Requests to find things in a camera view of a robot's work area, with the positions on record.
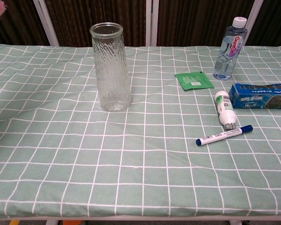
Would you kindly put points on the clear textured glass vase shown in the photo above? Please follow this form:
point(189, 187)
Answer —
point(111, 70)

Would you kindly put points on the green checked tablecloth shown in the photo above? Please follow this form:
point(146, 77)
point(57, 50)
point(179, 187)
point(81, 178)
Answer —
point(154, 164)

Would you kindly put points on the green foil sachet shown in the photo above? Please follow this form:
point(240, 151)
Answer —
point(193, 80)

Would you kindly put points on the small white plastic bottle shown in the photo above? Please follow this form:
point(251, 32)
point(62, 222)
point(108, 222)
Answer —
point(225, 110)

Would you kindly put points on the blue and white marker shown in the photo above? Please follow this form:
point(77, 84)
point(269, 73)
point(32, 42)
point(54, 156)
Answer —
point(222, 135)

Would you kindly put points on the clear plastic water bottle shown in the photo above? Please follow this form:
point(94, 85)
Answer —
point(227, 51)

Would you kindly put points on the blue cookie package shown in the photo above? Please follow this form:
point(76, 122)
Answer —
point(260, 96)

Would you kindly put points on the white metal frame post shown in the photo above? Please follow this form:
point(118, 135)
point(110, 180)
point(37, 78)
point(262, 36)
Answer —
point(151, 22)
point(254, 16)
point(46, 21)

